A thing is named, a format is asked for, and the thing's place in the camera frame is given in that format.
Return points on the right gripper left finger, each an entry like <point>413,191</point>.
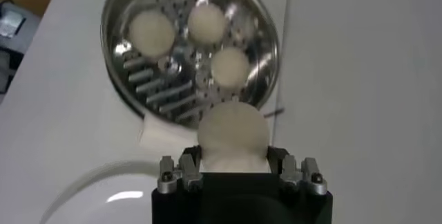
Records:
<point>188,173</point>

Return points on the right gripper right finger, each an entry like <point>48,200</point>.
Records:
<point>290,173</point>

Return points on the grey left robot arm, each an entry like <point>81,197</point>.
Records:
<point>22,45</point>

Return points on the white round plate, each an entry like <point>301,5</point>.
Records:
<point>103,208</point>

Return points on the white steamed baozi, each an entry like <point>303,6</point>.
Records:
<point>152,33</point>
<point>230,67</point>
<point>207,23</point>
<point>233,132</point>

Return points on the stainless steel steamer basket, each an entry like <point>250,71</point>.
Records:
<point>165,87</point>

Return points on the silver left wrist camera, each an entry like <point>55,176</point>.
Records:
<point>10,24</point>

